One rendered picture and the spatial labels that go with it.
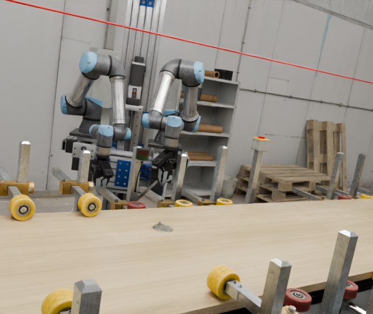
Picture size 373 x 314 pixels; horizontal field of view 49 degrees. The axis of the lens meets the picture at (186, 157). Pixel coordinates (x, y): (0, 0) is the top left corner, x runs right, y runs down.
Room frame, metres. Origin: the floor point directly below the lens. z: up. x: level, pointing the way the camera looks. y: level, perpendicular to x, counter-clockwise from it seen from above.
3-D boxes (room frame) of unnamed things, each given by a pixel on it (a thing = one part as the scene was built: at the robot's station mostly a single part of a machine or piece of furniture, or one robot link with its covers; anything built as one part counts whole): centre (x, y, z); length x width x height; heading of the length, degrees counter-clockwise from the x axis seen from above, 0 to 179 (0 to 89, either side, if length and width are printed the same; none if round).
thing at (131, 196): (1.87, 0.22, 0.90); 0.03 x 0.03 x 0.48; 35
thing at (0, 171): (1.58, 0.69, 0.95); 0.50 x 0.04 x 0.04; 35
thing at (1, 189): (1.57, 0.65, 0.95); 0.13 x 0.06 x 0.05; 125
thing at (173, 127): (2.07, 0.09, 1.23); 0.09 x 0.08 x 0.11; 174
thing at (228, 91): (5.04, -0.03, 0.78); 0.90 x 0.45 x 1.55; 126
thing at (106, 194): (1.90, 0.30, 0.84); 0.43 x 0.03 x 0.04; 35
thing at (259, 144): (2.30, -0.40, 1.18); 0.07 x 0.07 x 0.08; 35
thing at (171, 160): (2.07, 0.09, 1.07); 0.09 x 0.08 x 0.12; 145
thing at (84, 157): (1.72, 0.43, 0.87); 0.03 x 0.03 x 0.48; 35
